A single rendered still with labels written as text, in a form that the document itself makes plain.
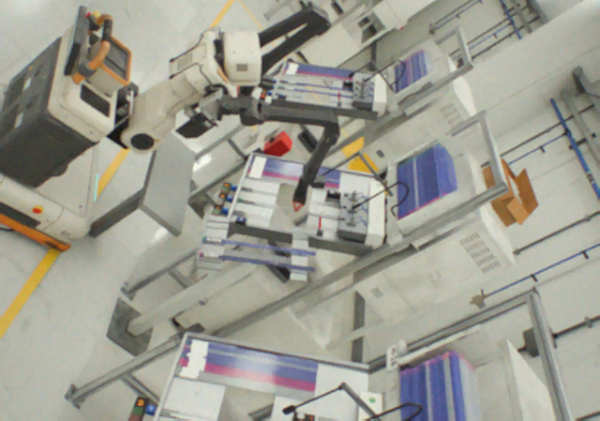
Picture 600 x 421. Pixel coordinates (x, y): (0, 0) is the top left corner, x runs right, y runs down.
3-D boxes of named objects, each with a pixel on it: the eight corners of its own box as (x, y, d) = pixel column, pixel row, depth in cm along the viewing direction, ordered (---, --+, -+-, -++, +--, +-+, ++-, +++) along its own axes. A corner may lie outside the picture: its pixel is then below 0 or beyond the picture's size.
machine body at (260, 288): (165, 322, 359) (252, 274, 334) (197, 246, 418) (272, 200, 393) (242, 394, 382) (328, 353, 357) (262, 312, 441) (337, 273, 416)
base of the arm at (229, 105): (219, 86, 269) (220, 106, 261) (239, 88, 271) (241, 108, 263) (216, 102, 275) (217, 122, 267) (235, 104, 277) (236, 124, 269)
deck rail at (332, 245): (225, 232, 322) (226, 221, 318) (226, 229, 323) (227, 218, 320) (370, 258, 320) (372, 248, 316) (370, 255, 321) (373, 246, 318)
